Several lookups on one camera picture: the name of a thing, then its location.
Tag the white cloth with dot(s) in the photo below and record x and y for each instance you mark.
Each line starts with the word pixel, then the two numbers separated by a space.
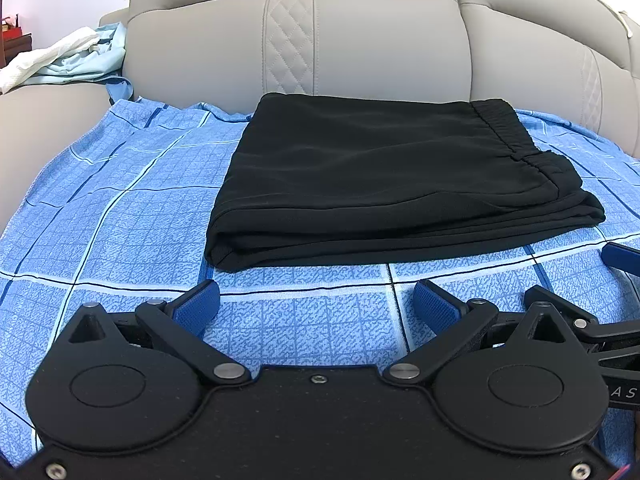
pixel 45 57

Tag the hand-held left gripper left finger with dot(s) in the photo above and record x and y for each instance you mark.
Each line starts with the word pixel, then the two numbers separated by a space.
pixel 197 306

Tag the light blue cloth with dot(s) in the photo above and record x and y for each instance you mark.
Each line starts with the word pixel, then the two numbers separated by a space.
pixel 95 60

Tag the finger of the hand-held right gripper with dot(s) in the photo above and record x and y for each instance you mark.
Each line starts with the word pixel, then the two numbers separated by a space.
pixel 555 299
pixel 622 260

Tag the black pants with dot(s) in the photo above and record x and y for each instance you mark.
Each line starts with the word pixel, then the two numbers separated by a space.
pixel 390 175

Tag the red box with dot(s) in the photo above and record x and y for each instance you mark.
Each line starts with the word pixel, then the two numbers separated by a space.
pixel 10 27

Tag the blue checked blanket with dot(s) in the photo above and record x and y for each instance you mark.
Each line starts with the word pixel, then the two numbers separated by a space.
pixel 125 210

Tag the beige leather sofa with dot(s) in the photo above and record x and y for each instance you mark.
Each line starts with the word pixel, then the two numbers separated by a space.
pixel 375 35

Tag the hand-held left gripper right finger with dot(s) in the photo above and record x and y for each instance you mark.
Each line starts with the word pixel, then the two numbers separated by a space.
pixel 435 306

